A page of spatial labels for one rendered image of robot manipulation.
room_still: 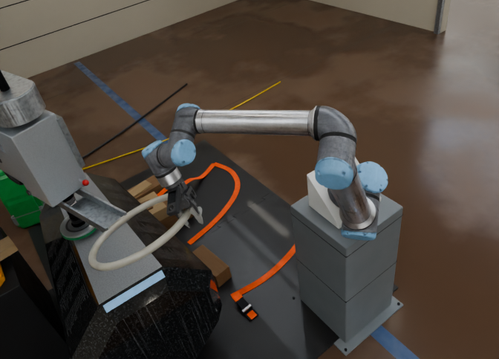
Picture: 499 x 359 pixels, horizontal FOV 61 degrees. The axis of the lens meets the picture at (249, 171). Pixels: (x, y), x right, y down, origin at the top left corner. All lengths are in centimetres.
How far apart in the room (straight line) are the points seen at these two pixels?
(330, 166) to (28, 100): 130
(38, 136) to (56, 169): 19
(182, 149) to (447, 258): 216
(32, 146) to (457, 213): 281
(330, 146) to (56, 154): 134
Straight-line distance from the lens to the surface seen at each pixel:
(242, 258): 311
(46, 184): 220
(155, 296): 215
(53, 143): 215
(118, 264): 166
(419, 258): 313
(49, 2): 705
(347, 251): 204
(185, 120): 156
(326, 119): 137
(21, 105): 201
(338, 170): 129
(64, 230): 251
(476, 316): 295
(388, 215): 217
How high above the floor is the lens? 239
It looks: 39 degrees down
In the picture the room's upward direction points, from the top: 10 degrees counter-clockwise
